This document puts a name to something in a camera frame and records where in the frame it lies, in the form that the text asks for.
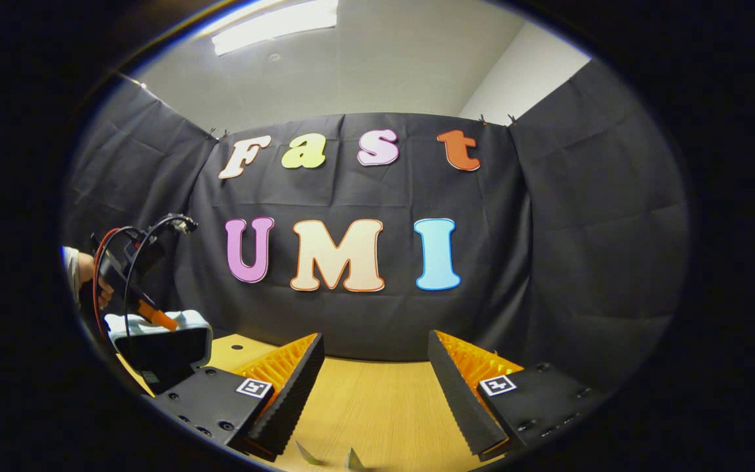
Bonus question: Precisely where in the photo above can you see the ceiling light panel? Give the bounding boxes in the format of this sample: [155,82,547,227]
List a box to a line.
[212,0,339,56]

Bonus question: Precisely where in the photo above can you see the light blue suitcase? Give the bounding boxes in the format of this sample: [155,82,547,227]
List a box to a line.
[104,309,214,394]

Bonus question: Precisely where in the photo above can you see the black backdrop cloth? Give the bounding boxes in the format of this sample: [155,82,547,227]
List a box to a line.
[60,59,691,394]

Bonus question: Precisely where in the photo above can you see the black cable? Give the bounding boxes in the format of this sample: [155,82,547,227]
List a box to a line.
[122,213,199,336]

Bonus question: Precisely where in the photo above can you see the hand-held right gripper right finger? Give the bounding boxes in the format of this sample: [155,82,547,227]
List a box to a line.
[427,329,606,460]

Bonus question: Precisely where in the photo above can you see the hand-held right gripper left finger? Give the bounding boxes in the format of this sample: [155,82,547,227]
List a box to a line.
[147,332,326,463]

